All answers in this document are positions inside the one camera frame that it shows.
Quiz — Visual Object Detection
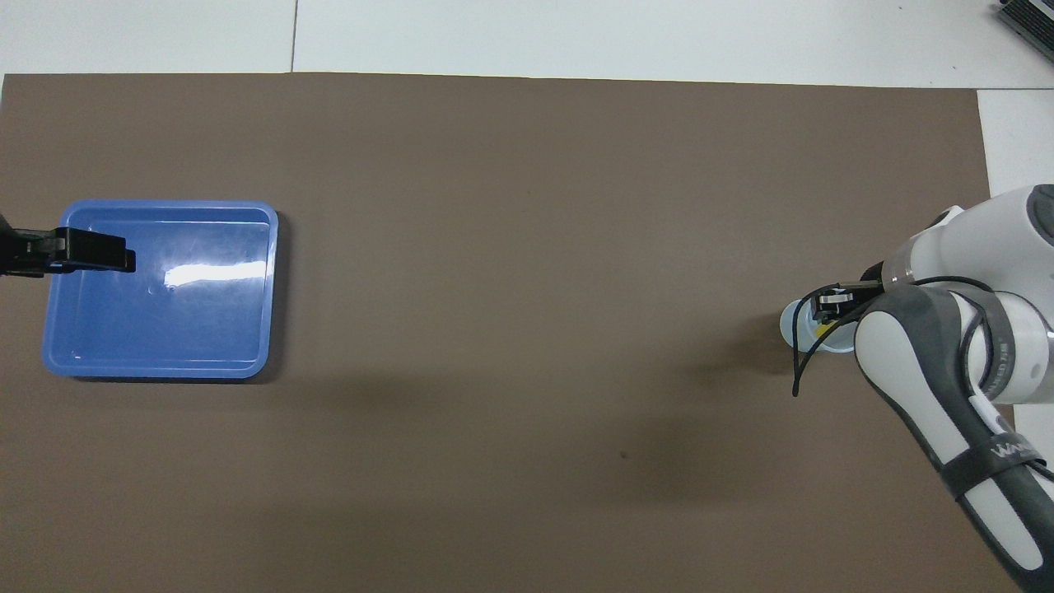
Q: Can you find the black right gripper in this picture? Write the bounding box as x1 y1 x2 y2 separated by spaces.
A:
811 262 888 321

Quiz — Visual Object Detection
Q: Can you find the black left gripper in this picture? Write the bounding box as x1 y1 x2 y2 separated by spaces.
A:
0 214 138 279

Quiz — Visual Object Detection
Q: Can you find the blue plastic tray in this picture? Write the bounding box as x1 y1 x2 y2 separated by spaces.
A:
41 199 279 381

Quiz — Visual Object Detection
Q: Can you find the translucent plastic cup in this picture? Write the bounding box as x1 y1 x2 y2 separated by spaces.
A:
780 298 857 355

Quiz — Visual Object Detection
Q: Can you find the brown table mat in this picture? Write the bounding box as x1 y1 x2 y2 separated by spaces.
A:
0 72 1037 593

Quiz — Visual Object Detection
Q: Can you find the grey ribbed device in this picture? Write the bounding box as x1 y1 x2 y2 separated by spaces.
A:
996 0 1054 63

